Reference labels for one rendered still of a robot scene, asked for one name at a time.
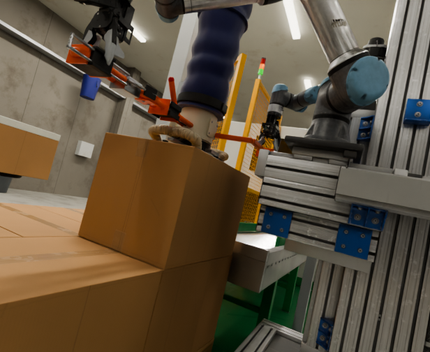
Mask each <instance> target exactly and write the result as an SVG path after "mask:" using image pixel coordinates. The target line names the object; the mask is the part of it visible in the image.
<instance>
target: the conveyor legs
mask: <svg viewBox="0 0 430 352"><path fill-rule="evenodd" d="M298 270H299V266H298V267H296V268H295V269H294V270H292V271H290V274H289V278H288V284H284V283H281V282H279V281H278V280H277V281H275V282H274V283H273V284H271V285H269V286H268V287H267V288H265V289H264V291H263V295H262V301H261V304H260V307H259V306H256V305H253V304H251V303H249V302H246V301H243V300H240V299H239V298H236V297H233V296H231V295H228V294H226V293H224V295H223V299H224V300H227V301H229V302H232V303H234V304H236V305H239V306H241V307H244V308H247V309H250V310H251V311H254V312H256V313H258V320H257V323H256V326H257V325H258V324H259V323H260V322H261V320H263V319H264V318H265V319H267V320H269V319H270V315H271V311H272V305H273V302H274V296H275V292H276V286H280V287H283V288H286V294H285V297H284V301H283V307H282V311H284V312H286V313H289V312H290V308H291V304H292V297H293V294H294V290H295V284H296V281H297V274H298Z"/></svg>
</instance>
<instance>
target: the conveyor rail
mask: <svg viewBox="0 0 430 352"><path fill-rule="evenodd" d="M268 250H269V256H268V259H267V266H266V269H265V275H264V279H263V283H262V288H261V291H262V290H263V289H265V288H267V287H268V286H269V285H271V284H273V283H274V282H275V281H277V280H278V279H280V278H281V277H283V276H284V275H286V274H287V273H289V272H290V271H292V270H294V269H295V268H296V267H298V266H299V265H301V264H302V263H303V262H305V261H306V257H307V256H305V255H302V254H298V253H295V252H292V251H288V250H285V249H284V245H283V246H279V247H273V248H269V249H268Z"/></svg>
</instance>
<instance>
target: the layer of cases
mask: <svg viewBox="0 0 430 352"><path fill-rule="evenodd" d="M83 214H84V210H82V209H73V208H65V207H48V206H40V205H23V204H15V203H0V352H196V351H197V350H198V349H200V348H201V347H202V346H204V345H205V344H206V343H207V342H208V341H210V340H211V339H213V338H214V335H215V331H216V326H217V322H218V317H219V313H220V310H221V304H222V301H223V295H224V292H225V286H226V283H227V279H228V273H229V270H230V264H231V261H232V256H231V255H229V256H223V257H220V258H214V259H210V260H207V261H201V262H197V263H191V264H188V265H183V266H179V267H173V268H170V269H166V270H163V269H161V268H159V267H156V266H154V265H151V264H148V263H146V262H144V261H141V260H138V259H136V258H134V257H131V256H128V255H126V254H123V253H121V252H119V251H116V250H114V249H111V248H109V247H106V246H103V245H102V244H99V243H96V242H93V241H91V240H88V239H86V238H84V237H81V236H79V235H78V233H79V229H80V225H81V222H82V218H83Z"/></svg>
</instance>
